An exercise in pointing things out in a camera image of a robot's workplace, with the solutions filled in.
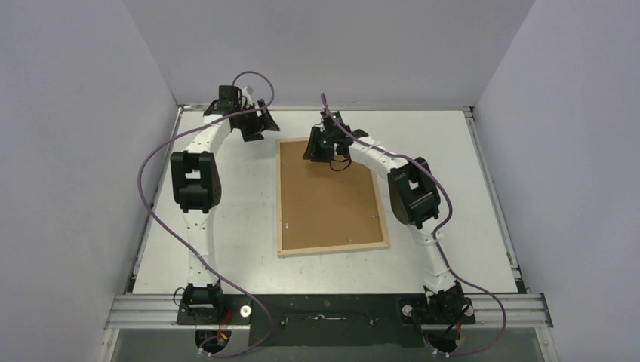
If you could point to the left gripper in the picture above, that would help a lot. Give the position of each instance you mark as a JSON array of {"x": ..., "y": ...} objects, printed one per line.
[{"x": 263, "y": 121}]

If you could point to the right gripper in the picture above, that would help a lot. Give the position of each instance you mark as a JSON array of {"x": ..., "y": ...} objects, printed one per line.
[{"x": 320, "y": 151}]

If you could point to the white wooden picture frame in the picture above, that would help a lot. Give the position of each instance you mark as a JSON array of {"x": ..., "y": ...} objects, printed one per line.
[{"x": 332, "y": 200}]

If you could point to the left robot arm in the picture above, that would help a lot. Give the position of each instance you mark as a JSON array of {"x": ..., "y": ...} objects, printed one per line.
[{"x": 197, "y": 190}]

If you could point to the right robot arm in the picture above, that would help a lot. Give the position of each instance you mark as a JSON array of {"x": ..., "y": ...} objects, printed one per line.
[{"x": 414, "y": 200}]

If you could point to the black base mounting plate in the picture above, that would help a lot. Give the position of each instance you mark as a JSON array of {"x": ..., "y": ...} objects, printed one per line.
[{"x": 330, "y": 334}]

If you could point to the aluminium front rail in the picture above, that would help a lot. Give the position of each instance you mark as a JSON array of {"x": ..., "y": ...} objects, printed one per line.
[{"x": 139, "y": 311}]

